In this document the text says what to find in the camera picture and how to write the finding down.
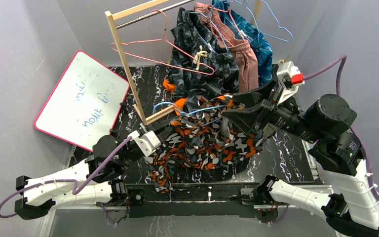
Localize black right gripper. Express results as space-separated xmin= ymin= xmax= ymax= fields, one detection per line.
xmin=220 ymin=75 xmax=320 ymax=143

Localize blue wire hanger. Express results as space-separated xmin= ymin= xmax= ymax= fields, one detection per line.
xmin=232 ymin=0 xmax=294 ymax=43
xmin=151 ymin=102 xmax=227 ymax=126

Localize orange camouflage shorts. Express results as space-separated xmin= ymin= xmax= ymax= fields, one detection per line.
xmin=145 ymin=94 xmax=264 ymax=193

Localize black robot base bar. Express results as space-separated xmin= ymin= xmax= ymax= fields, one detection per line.
xmin=126 ymin=183 xmax=282 ymax=218

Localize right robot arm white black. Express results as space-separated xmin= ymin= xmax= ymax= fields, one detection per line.
xmin=223 ymin=81 xmax=379 ymax=237

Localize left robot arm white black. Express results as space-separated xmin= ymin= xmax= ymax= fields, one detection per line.
xmin=14 ymin=124 xmax=173 ymax=220

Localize pink shorts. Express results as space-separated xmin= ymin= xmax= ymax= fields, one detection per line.
xmin=193 ymin=2 xmax=259 ymax=93

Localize dark leaf-pattern shorts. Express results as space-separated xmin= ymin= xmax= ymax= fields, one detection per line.
xmin=166 ymin=7 xmax=239 ymax=106

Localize teal patterned shorts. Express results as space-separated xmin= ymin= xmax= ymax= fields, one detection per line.
xmin=219 ymin=10 xmax=272 ymax=86

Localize pink hanger holding shorts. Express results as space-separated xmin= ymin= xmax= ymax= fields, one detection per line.
xmin=212 ymin=0 xmax=247 ymax=42

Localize pink-framed whiteboard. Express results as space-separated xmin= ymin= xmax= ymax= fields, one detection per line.
xmin=34 ymin=51 xmax=130 ymax=151

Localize metal rack rod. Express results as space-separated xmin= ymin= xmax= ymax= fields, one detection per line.
xmin=116 ymin=0 xmax=194 ymax=30

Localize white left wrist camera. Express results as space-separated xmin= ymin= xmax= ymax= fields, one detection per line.
xmin=127 ymin=130 xmax=161 ymax=157

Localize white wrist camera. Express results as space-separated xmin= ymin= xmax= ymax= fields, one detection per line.
xmin=276 ymin=61 xmax=304 ymax=105
xmin=127 ymin=130 xmax=161 ymax=157

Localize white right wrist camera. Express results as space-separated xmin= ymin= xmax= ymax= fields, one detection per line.
xmin=276 ymin=61 xmax=304 ymax=105

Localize pink wire hanger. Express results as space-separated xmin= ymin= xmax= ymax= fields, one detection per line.
xmin=105 ymin=9 xmax=215 ymax=75

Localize empty blue wire hanger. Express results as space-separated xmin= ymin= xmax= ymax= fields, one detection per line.
xmin=232 ymin=0 xmax=294 ymax=43

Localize wooden clothes rack frame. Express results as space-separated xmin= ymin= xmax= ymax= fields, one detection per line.
xmin=104 ymin=0 xmax=264 ymax=131

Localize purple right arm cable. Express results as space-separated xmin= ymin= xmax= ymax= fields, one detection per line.
xmin=302 ymin=54 xmax=379 ymax=217

